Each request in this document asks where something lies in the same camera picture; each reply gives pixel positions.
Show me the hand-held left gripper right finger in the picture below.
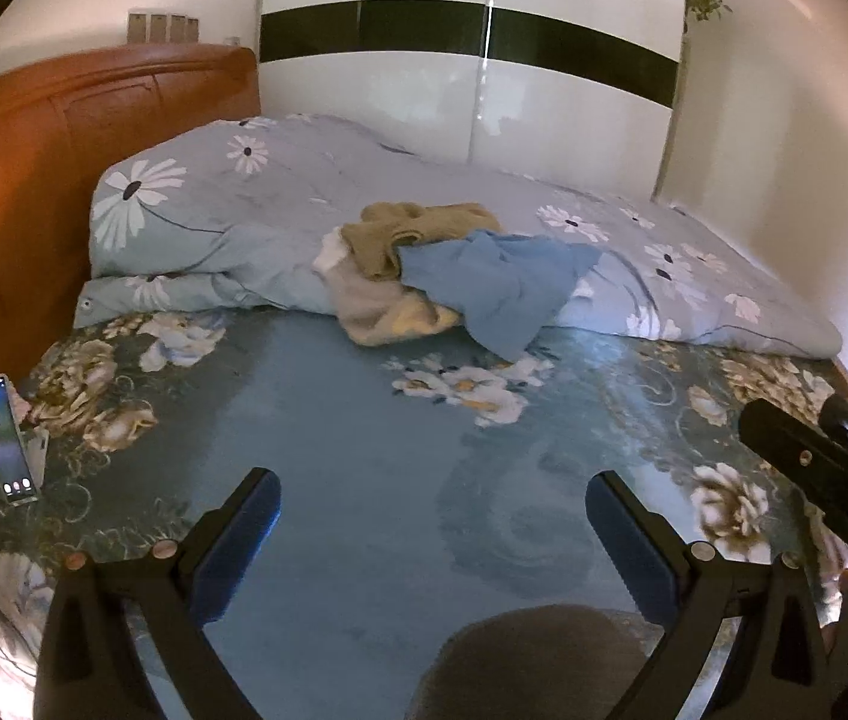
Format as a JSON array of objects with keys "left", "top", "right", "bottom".
[{"left": 585, "top": 470, "right": 830, "bottom": 720}]

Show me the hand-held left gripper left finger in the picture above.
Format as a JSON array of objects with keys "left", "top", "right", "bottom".
[{"left": 32, "top": 467, "right": 282, "bottom": 720}]

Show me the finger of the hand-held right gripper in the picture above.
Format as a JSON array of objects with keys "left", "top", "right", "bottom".
[{"left": 737, "top": 397, "right": 845, "bottom": 500}]

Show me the blue garment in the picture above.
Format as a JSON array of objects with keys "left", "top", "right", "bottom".
[{"left": 398, "top": 231, "right": 603, "bottom": 361}]

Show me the teal floral bed sheet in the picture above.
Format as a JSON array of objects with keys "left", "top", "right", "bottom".
[{"left": 0, "top": 307, "right": 848, "bottom": 720}]

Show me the smartphone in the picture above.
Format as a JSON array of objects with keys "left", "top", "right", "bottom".
[{"left": 0, "top": 373, "right": 41, "bottom": 505}]

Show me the white grey garment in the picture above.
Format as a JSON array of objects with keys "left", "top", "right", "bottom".
[{"left": 311, "top": 229, "right": 410, "bottom": 338}]

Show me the pale yellow garment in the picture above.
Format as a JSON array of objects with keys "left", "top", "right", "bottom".
[{"left": 345, "top": 289, "right": 462, "bottom": 347}]

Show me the tan knitted garment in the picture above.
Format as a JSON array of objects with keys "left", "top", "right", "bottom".
[{"left": 340, "top": 201, "right": 504, "bottom": 280}]

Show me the light blue floral duvet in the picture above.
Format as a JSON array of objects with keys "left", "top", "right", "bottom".
[{"left": 73, "top": 114, "right": 843, "bottom": 359}]

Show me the orange wooden headboard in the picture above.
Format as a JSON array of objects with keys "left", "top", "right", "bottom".
[{"left": 0, "top": 43, "right": 261, "bottom": 481}]

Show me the green hanging plant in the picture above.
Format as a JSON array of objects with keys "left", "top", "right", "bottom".
[{"left": 682, "top": 0, "right": 732, "bottom": 35}]

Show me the white wardrobe with black stripe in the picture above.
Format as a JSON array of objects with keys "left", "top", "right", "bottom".
[{"left": 257, "top": 0, "right": 687, "bottom": 200}]

